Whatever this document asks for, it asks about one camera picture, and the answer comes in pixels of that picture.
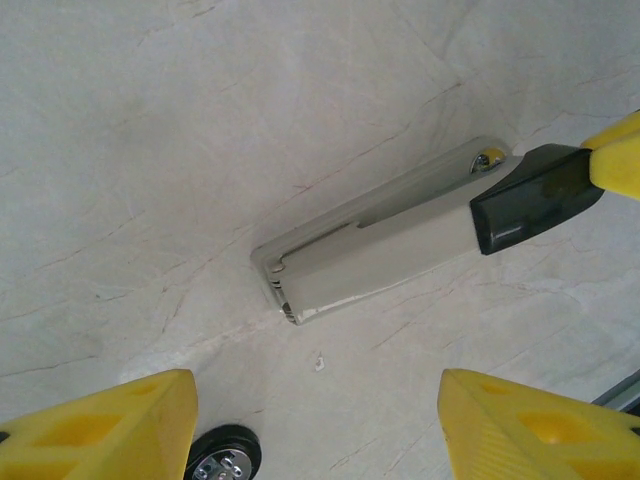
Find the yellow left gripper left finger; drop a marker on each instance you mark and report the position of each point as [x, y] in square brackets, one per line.
[110, 430]

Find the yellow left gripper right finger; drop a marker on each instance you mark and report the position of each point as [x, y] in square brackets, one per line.
[530, 430]

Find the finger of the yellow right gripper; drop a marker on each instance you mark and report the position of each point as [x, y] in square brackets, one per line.
[620, 129]
[617, 170]

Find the grey stapler with dark end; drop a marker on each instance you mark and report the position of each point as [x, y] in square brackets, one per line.
[380, 250]

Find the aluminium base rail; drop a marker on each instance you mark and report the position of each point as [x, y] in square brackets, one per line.
[620, 392]

